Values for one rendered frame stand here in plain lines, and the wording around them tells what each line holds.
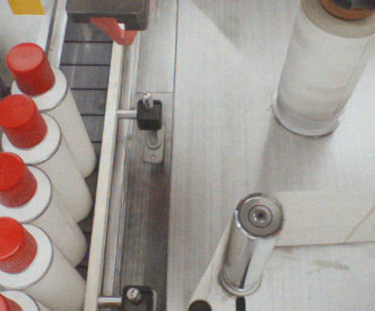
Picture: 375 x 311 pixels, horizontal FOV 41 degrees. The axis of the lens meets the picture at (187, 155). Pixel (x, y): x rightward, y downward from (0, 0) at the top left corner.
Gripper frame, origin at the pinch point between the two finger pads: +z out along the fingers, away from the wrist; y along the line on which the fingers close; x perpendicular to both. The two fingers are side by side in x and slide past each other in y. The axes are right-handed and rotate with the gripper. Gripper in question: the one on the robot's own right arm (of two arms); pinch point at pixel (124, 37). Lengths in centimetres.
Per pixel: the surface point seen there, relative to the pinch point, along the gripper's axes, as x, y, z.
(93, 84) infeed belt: 6.1, 3.5, 13.4
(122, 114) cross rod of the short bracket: 1.3, -2.8, 10.5
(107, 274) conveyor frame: 1.8, -20.9, 13.8
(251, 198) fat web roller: -12.1, -19.4, -4.8
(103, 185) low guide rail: 2.5, -12.2, 10.0
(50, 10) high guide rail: 10.3, 8.4, 5.1
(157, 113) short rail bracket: -2.9, -3.1, 9.6
